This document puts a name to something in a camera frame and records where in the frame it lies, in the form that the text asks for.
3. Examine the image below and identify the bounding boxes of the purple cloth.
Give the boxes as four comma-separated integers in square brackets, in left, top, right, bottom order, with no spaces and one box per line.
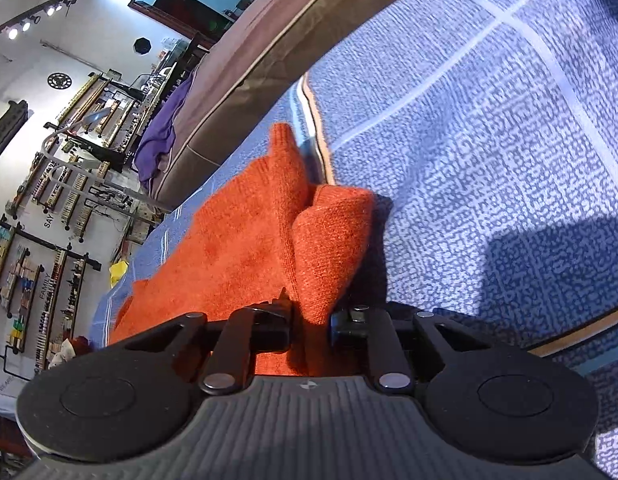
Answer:
[135,72,195,196]

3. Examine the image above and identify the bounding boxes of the blue plaid blanket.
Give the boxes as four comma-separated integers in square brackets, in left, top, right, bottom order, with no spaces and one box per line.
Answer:
[89,0,618,480]

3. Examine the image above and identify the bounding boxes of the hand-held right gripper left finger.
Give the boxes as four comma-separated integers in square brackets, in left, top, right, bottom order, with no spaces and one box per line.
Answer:
[123,296,295,396]

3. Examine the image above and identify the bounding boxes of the dark cluttered table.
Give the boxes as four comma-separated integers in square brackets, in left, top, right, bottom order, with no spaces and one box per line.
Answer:
[139,32,210,126]

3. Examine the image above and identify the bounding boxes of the orange knit sweater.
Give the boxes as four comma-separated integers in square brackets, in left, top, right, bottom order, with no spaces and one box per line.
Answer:
[109,122,377,378]

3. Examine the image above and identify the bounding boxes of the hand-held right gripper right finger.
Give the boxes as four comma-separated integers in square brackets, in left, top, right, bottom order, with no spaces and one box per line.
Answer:
[329,305,486,394]

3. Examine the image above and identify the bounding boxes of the brown bed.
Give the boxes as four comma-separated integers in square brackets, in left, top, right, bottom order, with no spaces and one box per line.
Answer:
[154,0,470,211]

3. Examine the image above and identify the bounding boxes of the red and white plush toy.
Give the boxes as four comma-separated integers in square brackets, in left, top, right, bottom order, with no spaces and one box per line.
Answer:
[49,336,92,370]

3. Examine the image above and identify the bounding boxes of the wall display racks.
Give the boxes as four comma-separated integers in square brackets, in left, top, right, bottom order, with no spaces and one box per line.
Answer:
[0,72,140,376]

